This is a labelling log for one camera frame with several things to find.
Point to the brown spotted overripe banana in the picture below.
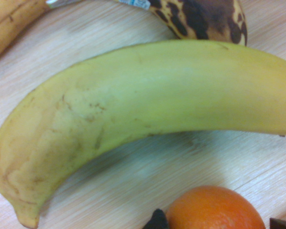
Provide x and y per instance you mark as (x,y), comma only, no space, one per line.
(205,19)

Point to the orange tangerine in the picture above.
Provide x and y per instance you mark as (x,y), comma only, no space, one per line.
(214,210)

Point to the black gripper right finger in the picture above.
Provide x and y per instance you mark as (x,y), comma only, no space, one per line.
(282,224)

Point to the orange-yellow banana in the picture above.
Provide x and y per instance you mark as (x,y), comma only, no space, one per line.
(7,23)

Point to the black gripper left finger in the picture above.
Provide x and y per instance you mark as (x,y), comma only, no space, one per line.
(158,220)

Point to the large yellow banana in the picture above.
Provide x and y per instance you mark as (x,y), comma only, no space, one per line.
(133,107)

